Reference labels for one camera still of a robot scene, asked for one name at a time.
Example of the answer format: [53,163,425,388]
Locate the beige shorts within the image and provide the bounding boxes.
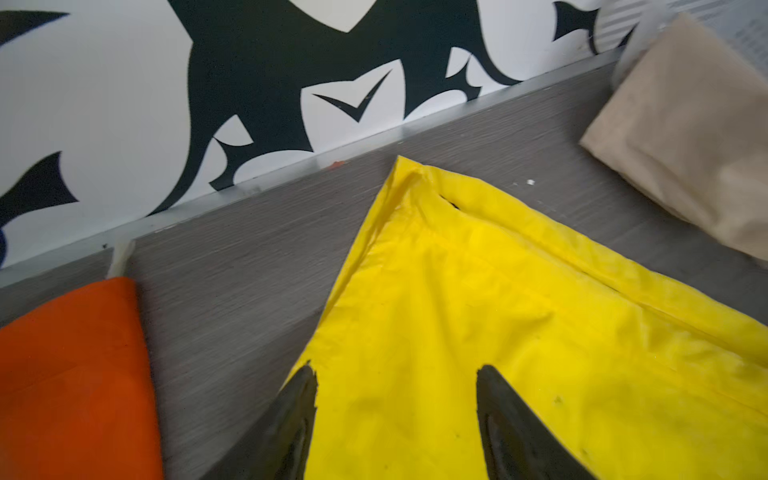
[580,14,767,262]

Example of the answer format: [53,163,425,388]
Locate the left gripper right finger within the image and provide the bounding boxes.
[476,365,593,479]

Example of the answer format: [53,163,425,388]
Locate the white laundry basket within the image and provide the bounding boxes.
[593,0,768,79]

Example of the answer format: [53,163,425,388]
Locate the orange shorts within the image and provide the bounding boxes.
[1,242,164,479]

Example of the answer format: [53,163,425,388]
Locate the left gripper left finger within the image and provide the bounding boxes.
[203,364,318,479]

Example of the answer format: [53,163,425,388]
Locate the yellow shorts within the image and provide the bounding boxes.
[298,158,767,479]

